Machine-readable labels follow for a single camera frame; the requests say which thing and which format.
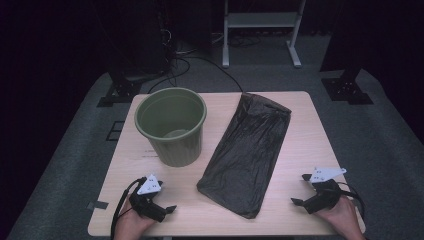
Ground grey tape strip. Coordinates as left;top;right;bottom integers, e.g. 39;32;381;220
87;200;110;211

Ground person's left hand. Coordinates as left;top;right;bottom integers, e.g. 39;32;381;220
113;196;158;240

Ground green plastic trash bin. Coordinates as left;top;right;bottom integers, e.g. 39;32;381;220
134;87;208;168

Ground person's right hand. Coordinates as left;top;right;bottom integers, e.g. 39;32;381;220
314;195;367;240

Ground left hand-held gripper cable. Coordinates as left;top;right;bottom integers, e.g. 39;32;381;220
110;177;148;240

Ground black floor tape outline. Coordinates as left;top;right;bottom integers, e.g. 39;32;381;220
105;120;125;142

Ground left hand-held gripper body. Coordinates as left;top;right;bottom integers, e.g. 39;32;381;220
128;173;167;223

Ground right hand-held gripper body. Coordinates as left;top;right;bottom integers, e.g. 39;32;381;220
303;166;348;215

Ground long black floor cable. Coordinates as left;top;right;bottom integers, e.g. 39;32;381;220
147;55;244;94

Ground black stand base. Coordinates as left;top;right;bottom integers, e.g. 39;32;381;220
320;66;374;106
96;71;143;108

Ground white metal stand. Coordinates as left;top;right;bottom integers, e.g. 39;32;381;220
222;0;307;69

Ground black plastic garbage bag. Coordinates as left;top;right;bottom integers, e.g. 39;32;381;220
196;92;293;220

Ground dark equipment rack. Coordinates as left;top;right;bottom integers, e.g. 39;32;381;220
106;0;174;76

